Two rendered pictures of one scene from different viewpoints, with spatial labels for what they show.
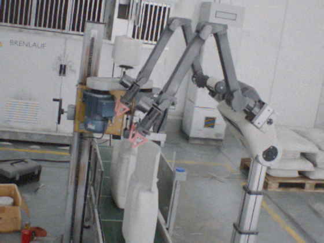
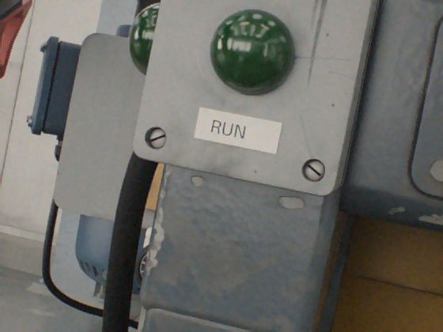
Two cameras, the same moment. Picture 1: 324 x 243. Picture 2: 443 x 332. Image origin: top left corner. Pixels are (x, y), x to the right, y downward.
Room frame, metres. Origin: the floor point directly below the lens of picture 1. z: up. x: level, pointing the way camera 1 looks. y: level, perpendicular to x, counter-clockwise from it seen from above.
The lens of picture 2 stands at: (3.18, -0.34, 1.26)
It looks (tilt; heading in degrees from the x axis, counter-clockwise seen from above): 3 degrees down; 116
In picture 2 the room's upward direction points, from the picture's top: 11 degrees clockwise
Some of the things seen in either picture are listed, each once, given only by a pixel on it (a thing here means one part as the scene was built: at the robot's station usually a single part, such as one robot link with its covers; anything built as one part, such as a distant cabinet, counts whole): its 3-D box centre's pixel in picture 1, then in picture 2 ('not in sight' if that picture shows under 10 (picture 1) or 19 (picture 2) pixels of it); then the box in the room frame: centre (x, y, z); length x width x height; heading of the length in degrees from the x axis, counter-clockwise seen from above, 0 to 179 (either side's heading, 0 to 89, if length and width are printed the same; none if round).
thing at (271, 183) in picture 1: (293, 174); not in sight; (5.61, -1.82, 0.07); 1.20 x 0.82 x 0.14; 106
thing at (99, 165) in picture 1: (94, 170); not in sight; (3.49, 0.50, 0.54); 1.05 x 0.02 x 0.41; 14
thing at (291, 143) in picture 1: (290, 143); not in sight; (5.32, -1.59, 0.56); 0.66 x 0.42 x 0.15; 104
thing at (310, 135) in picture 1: (321, 140); not in sight; (5.71, -2.13, 0.56); 0.67 x 0.43 x 0.15; 14
